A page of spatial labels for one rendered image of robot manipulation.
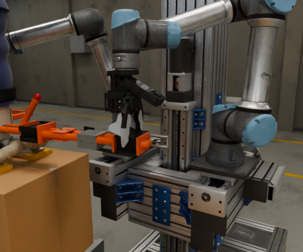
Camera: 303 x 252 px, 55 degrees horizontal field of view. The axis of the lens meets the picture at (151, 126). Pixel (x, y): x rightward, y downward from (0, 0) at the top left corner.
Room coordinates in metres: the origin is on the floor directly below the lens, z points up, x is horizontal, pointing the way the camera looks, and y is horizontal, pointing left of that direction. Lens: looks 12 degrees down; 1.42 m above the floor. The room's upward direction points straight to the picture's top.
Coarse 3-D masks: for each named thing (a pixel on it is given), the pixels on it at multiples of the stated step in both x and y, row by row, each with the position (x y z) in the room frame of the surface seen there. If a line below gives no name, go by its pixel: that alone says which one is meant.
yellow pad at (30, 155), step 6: (24, 150) 1.07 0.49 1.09; (30, 150) 1.07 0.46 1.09; (36, 150) 1.07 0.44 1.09; (42, 150) 1.08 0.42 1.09; (48, 150) 1.09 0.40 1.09; (12, 156) 1.06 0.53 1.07; (18, 156) 1.05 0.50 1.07; (24, 156) 1.04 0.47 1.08; (30, 156) 1.02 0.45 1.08; (36, 156) 1.03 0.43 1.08; (42, 156) 1.06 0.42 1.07
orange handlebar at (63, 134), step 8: (16, 112) 1.32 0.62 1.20; (24, 112) 1.26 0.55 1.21; (0, 128) 0.97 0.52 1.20; (8, 128) 0.96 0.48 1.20; (16, 128) 0.95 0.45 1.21; (56, 128) 0.94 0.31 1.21; (64, 128) 0.92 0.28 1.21; (72, 128) 0.92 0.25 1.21; (48, 136) 0.89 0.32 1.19; (56, 136) 0.88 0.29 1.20; (64, 136) 0.86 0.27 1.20; (72, 136) 0.85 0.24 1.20; (104, 136) 0.85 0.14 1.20; (144, 144) 0.77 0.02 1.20
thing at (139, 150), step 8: (112, 136) 0.78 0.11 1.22; (128, 136) 0.77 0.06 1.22; (136, 136) 0.77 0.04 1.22; (144, 136) 0.79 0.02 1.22; (112, 144) 0.78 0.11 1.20; (120, 144) 0.79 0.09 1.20; (128, 144) 0.78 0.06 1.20; (136, 144) 0.75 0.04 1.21; (120, 152) 0.78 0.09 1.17; (128, 152) 0.77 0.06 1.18; (136, 152) 0.75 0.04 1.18
